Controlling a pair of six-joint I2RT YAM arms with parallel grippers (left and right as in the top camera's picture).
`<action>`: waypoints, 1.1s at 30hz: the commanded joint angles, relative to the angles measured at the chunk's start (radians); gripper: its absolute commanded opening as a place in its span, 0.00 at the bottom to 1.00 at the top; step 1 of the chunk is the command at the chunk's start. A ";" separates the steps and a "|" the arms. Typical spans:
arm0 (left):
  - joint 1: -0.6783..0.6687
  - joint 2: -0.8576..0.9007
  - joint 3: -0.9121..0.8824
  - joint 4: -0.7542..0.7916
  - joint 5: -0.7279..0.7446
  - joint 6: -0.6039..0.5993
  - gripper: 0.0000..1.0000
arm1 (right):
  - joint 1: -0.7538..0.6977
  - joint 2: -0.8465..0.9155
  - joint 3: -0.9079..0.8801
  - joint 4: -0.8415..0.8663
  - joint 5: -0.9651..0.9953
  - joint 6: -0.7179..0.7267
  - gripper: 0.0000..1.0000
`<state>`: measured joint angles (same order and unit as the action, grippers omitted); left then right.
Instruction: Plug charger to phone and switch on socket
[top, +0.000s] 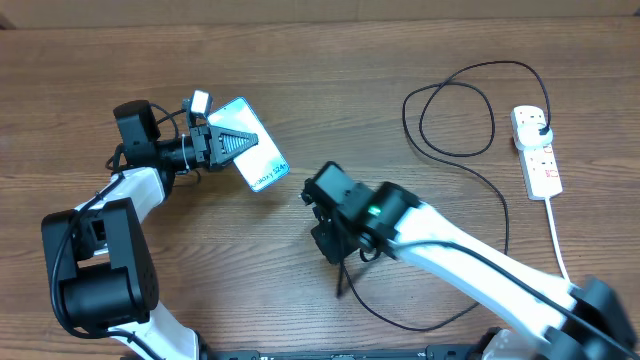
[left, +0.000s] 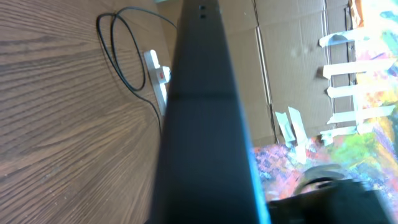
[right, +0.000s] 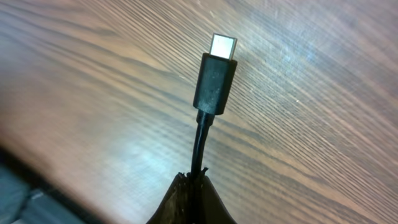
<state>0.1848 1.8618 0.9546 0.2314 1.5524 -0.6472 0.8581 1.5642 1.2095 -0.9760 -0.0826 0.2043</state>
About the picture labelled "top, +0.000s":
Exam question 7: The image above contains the white charger plug adapter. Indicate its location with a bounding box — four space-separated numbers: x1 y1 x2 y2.
513 124 554 151

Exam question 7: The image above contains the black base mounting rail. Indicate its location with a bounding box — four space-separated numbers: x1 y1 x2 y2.
208 344 479 360

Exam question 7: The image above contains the blue Samsung Galaxy smartphone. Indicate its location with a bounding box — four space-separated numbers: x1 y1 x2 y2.
207 97 290 192

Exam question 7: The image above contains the white power extension strip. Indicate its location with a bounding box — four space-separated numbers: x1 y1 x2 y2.
510 105 563 200

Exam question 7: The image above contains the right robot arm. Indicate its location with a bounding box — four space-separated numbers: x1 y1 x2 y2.
301 161 639 359

